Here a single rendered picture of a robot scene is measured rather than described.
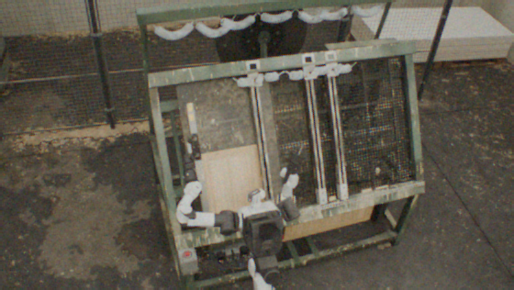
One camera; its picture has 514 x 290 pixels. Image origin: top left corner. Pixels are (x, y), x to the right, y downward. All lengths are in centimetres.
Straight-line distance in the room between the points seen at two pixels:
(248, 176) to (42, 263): 222
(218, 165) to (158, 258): 139
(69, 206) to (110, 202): 43
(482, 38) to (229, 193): 545
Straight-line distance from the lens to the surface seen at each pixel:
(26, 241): 499
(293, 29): 399
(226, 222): 304
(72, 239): 485
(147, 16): 352
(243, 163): 355
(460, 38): 771
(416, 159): 419
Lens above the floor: 373
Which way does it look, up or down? 42 degrees down
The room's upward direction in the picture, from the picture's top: 5 degrees clockwise
